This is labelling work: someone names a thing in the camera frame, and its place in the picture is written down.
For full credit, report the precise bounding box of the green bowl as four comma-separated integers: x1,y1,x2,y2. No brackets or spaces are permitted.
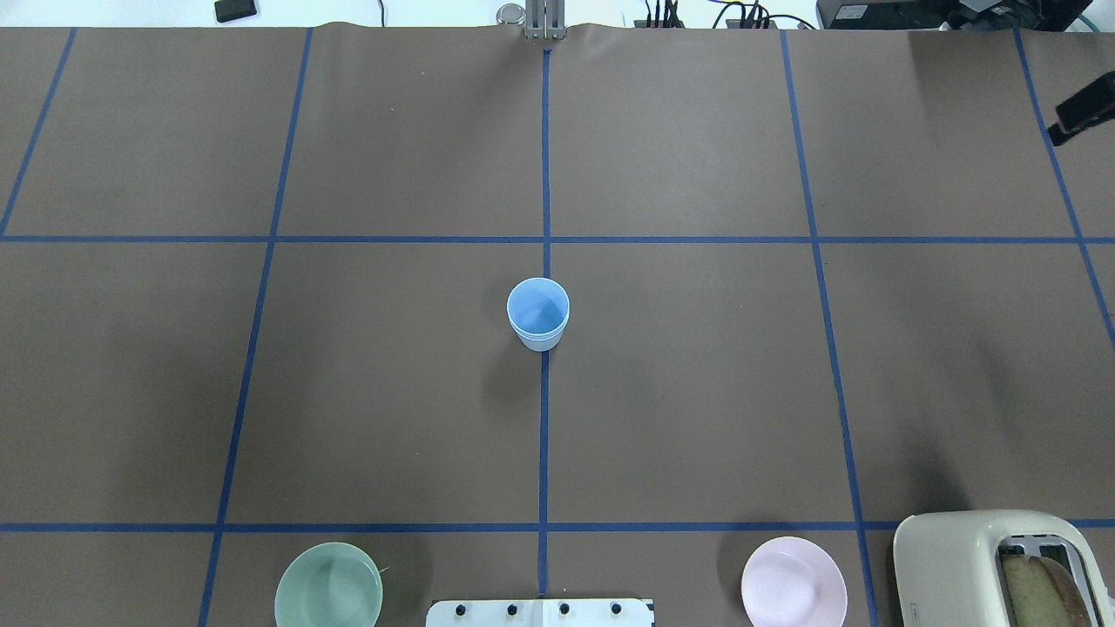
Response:
274,543,385,626

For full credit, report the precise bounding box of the light blue cup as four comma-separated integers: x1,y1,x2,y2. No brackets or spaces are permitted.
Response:
514,327,564,353
506,277,571,340

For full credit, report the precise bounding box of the black small device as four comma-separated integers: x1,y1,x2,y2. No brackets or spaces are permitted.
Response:
213,0,258,25

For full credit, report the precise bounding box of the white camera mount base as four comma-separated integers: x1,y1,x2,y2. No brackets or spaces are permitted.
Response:
425,597,656,626

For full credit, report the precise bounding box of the cream toaster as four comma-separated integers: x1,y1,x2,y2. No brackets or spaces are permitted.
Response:
892,509,1112,626

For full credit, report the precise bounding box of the aluminium frame post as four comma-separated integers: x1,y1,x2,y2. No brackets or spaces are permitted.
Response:
523,0,568,41

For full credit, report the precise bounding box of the pink bowl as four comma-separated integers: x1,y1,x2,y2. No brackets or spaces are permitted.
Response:
740,536,849,626

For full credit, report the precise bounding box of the bread slice in toaster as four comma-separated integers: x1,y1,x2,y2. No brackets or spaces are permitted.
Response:
1000,554,1092,626

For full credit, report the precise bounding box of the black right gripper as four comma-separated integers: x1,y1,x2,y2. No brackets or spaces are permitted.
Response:
1047,74,1114,147

